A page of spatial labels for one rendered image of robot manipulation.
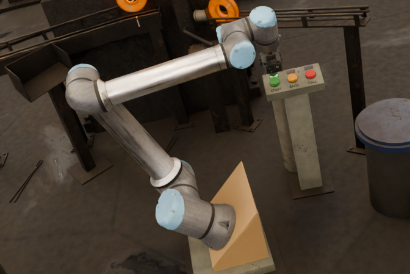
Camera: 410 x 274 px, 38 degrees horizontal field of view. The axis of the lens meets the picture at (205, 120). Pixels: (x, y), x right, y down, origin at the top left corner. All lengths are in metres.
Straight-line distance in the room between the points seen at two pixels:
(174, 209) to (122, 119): 0.39
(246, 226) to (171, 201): 0.30
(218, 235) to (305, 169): 0.61
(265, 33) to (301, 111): 0.52
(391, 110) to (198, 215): 0.89
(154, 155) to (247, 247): 0.51
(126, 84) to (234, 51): 0.38
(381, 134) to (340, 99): 0.98
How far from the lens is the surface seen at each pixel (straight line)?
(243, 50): 1.99
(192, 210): 2.28
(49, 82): 3.03
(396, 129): 2.43
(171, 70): 2.00
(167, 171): 2.37
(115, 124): 2.23
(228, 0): 2.87
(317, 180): 2.80
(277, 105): 2.69
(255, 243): 2.35
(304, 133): 2.61
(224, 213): 2.35
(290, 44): 3.96
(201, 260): 2.48
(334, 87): 3.46
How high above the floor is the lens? 1.94
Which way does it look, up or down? 35 degrees down
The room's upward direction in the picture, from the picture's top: 16 degrees counter-clockwise
